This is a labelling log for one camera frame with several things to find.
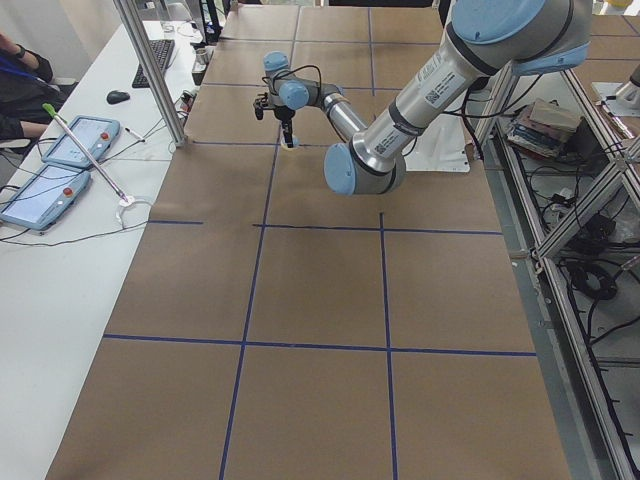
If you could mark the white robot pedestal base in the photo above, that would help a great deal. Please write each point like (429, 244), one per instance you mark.
(441, 148)

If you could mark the blue teach pendant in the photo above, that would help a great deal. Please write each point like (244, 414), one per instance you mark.
(96, 134)
(42, 200)

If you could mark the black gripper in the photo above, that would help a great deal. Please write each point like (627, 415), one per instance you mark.
(284, 114)

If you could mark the brown paper table cover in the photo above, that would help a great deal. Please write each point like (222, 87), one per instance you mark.
(269, 328)

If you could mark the stack of books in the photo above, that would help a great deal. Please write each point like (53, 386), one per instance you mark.
(543, 129)

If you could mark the lower blue teach pendant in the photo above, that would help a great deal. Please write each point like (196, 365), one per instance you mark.
(42, 200)

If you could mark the upper blue teach pendant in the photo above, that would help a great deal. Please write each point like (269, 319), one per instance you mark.
(96, 134)

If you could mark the blue and cream bell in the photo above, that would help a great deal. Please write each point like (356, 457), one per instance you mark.
(290, 145)

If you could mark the black computer mouse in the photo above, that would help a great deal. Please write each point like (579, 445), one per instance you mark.
(116, 96)

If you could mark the seated person in black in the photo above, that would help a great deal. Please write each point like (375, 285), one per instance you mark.
(27, 82)

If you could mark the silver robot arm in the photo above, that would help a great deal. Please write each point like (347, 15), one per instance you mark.
(628, 92)
(481, 37)

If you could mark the black marker pen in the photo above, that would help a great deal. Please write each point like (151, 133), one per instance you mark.
(135, 135)

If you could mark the aluminium frame post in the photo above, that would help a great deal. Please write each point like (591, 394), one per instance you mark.
(142, 47)

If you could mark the green tipped metal rod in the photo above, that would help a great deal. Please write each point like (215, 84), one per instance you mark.
(125, 200)

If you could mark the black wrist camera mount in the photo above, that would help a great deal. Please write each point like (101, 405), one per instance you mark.
(261, 104)

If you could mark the metal cup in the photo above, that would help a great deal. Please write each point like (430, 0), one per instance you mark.
(200, 61)

